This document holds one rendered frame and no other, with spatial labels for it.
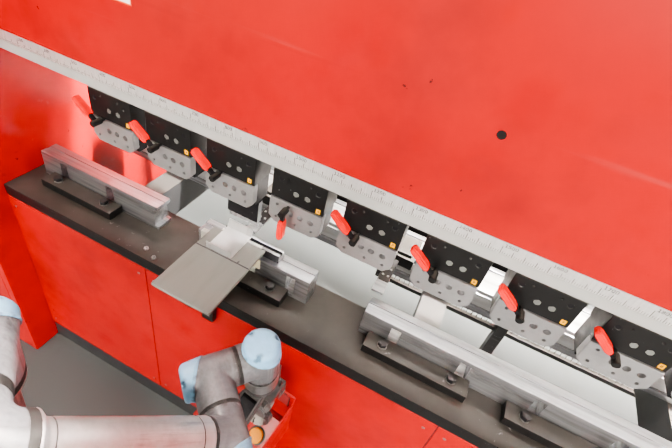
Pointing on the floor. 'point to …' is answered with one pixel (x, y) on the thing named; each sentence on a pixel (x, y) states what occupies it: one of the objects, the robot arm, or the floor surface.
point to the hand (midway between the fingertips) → (253, 421)
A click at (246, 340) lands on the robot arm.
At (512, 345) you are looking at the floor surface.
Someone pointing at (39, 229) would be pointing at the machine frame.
